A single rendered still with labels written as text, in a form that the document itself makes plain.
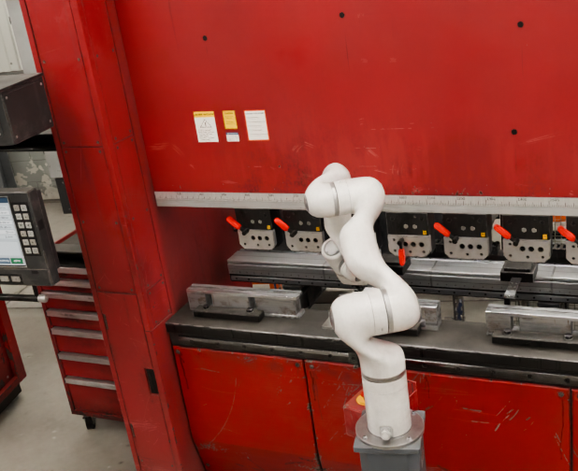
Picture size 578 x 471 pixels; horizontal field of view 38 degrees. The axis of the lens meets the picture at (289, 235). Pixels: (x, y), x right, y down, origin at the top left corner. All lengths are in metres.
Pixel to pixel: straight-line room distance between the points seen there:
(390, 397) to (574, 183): 0.94
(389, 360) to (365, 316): 0.15
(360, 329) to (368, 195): 0.41
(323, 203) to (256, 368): 1.14
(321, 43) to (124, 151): 0.86
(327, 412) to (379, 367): 1.12
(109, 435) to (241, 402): 1.17
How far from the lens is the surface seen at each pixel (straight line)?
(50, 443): 4.55
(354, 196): 2.35
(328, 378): 3.20
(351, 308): 2.12
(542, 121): 2.69
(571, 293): 3.20
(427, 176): 2.82
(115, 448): 4.35
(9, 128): 2.94
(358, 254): 2.23
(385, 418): 2.28
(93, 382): 4.24
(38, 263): 3.05
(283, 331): 3.19
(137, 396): 3.59
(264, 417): 3.44
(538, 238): 2.82
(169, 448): 3.66
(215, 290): 3.39
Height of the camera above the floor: 2.37
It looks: 22 degrees down
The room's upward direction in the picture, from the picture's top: 8 degrees counter-clockwise
